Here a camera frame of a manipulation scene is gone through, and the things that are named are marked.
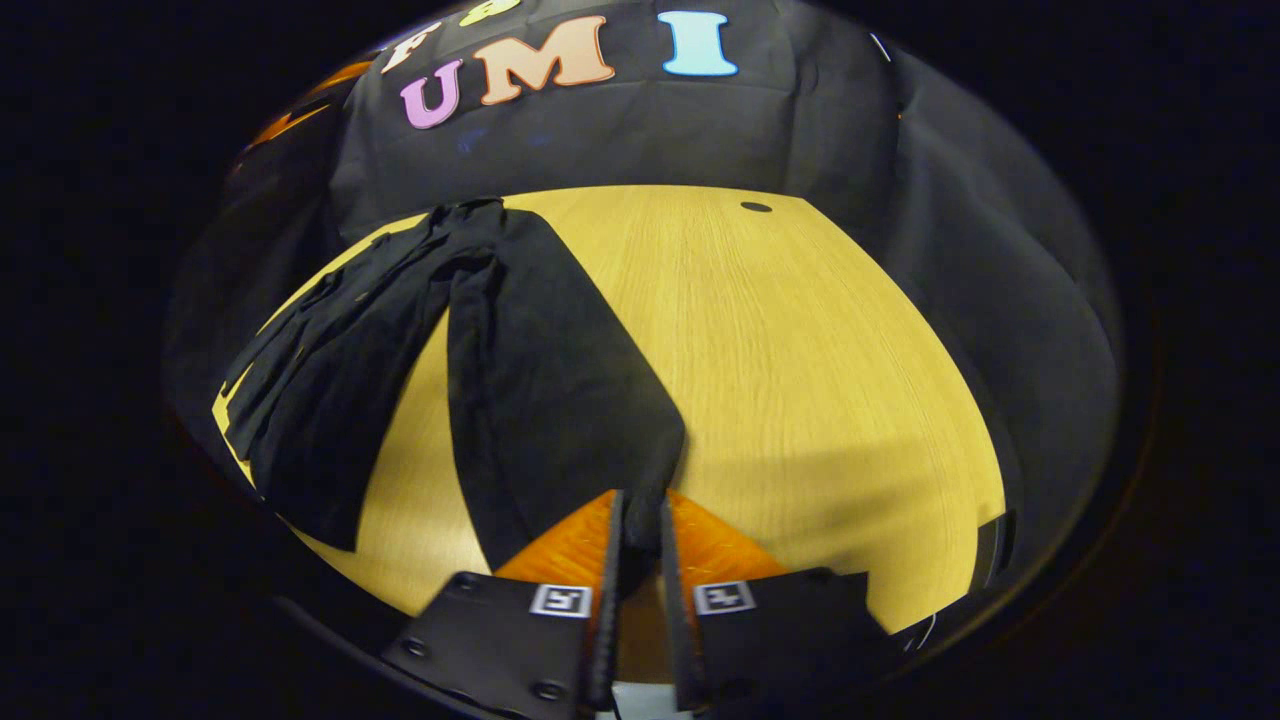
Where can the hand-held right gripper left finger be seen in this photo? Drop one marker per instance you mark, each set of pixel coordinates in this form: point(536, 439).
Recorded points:
point(605, 600)

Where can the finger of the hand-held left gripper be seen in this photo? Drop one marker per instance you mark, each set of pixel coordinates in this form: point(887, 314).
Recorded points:
point(340, 78)

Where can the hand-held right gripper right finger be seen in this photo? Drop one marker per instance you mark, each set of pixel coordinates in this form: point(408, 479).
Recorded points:
point(680, 610)

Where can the black buttoned jacket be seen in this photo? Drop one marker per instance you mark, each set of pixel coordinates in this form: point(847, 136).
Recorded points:
point(560, 400)

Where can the black backdrop cloth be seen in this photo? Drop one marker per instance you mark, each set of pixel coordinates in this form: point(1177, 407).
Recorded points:
point(650, 130)

